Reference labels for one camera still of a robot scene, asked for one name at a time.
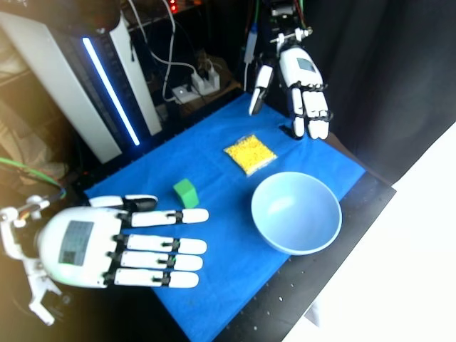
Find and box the white power adapter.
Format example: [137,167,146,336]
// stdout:
[172,84,201,105]

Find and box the white column with blue light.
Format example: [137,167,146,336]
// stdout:
[0,10,163,165]

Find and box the green cube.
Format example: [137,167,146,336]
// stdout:
[172,178,199,209]

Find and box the light blue bowl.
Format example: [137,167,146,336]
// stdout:
[251,172,343,257]

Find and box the white cable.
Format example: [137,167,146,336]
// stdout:
[127,0,195,78]
[162,0,177,103]

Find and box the bag of yellow beads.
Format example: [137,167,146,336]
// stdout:
[223,133,278,177]

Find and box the blue table cloth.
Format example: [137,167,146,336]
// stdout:
[84,93,368,342]

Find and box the white dongle with blue plug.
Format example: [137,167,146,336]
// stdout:
[243,21,260,92]

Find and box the black curtain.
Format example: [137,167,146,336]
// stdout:
[304,0,456,183]

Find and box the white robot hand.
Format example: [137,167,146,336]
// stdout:
[38,194,210,289]
[248,48,333,140]

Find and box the white power strip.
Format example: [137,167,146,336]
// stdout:
[190,60,221,94]

